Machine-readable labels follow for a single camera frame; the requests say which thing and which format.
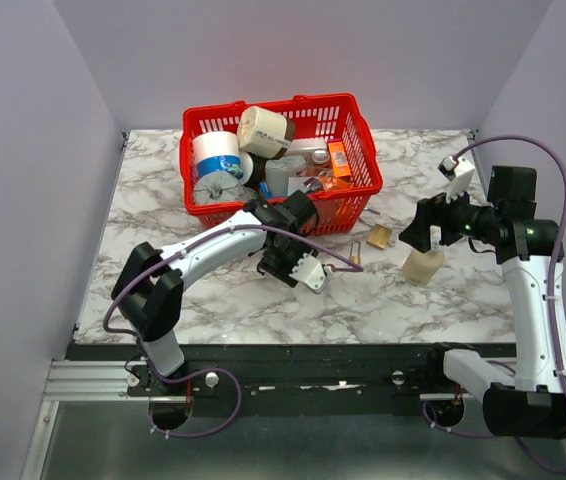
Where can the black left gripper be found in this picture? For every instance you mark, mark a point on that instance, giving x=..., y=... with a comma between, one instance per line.
x=282, y=273

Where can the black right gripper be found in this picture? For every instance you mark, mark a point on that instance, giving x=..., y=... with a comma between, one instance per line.
x=432, y=211

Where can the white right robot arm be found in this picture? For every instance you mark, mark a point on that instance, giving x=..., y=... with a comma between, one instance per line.
x=531, y=403

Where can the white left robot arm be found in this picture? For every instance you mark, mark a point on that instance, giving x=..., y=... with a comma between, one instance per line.
x=149, y=291

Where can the cream soap pump bottle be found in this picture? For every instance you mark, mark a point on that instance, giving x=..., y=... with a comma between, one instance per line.
x=419, y=268

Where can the large brass padlock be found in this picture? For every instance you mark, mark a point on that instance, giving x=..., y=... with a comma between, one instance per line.
x=379, y=236

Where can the small brass padlock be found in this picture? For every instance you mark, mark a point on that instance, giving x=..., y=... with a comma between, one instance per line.
x=355, y=252

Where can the blue flat box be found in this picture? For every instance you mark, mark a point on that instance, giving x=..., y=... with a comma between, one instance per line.
x=264, y=190

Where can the white marbled container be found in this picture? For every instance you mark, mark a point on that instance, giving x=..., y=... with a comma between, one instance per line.
x=279, y=171

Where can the orange snack packet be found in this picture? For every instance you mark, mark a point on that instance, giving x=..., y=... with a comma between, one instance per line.
x=316, y=180

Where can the grey wrapped roll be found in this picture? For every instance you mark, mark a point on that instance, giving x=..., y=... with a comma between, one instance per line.
x=220, y=187

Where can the jar with metal lid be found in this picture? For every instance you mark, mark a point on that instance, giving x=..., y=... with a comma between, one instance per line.
x=320, y=157

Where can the orange box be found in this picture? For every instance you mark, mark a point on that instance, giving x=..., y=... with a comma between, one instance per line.
x=339, y=161

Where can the beige paper roll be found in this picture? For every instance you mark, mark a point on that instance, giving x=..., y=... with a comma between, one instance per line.
x=265, y=133

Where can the white blue paper roll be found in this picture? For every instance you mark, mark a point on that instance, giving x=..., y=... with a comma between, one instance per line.
x=218, y=151

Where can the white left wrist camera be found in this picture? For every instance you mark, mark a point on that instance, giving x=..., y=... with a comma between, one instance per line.
x=310, y=271

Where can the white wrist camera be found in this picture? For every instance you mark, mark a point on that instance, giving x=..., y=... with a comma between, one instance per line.
x=459, y=172
x=310, y=271

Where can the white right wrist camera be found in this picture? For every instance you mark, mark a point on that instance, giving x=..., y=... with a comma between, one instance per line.
x=459, y=172

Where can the black mounting base rail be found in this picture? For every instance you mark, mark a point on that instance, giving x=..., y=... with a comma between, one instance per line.
x=289, y=380

